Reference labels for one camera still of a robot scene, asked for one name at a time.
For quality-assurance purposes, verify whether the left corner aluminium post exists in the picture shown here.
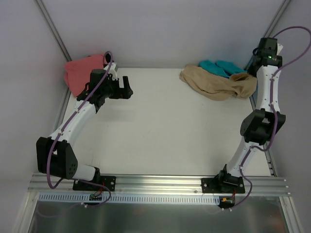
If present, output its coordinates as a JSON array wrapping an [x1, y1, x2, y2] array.
[[34, 0, 72, 62]]

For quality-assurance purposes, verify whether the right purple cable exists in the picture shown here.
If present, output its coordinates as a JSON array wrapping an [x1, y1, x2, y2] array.
[[220, 26, 311, 211]]

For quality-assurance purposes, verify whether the teal t shirt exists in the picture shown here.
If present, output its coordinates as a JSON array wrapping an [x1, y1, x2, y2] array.
[[199, 60, 247, 78]]

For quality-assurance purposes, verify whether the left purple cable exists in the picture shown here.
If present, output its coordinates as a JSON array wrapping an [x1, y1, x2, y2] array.
[[47, 50, 114, 189]]

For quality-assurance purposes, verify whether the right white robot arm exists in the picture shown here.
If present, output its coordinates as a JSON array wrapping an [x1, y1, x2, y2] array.
[[208, 37, 286, 193]]

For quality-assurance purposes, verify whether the folded pink t shirt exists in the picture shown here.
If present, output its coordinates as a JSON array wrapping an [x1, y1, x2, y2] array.
[[64, 54, 104, 97]]

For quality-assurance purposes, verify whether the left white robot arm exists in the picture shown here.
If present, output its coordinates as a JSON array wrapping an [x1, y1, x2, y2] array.
[[36, 62, 133, 190]]

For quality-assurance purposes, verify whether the beige t shirt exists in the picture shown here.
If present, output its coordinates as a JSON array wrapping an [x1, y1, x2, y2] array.
[[179, 65, 257, 101]]

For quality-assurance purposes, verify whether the white slotted cable duct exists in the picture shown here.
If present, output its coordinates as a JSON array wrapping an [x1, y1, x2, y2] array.
[[38, 192, 220, 205]]

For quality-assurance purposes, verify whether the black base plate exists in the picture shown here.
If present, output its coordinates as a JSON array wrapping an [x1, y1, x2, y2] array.
[[201, 177, 245, 194], [72, 175, 116, 192]]

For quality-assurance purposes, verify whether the purple cable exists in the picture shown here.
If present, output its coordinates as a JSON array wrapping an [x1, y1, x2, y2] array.
[[47, 50, 114, 189], [220, 26, 311, 211]]

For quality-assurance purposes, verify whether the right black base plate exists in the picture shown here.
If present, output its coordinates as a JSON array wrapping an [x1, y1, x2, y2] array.
[[201, 177, 245, 194]]

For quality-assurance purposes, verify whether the corner aluminium post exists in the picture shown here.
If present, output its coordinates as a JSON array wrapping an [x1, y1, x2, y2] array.
[[34, 0, 72, 62], [245, 0, 292, 70]]

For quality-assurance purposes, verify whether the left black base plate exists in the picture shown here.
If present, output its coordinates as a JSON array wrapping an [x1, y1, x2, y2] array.
[[72, 175, 116, 192]]

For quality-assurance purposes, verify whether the right corner aluminium post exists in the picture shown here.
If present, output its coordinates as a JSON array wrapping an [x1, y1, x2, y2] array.
[[245, 0, 292, 70]]

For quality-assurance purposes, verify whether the aluminium mounting rail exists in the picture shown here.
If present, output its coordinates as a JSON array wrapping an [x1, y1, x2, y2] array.
[[28, 173, 291, 197]]

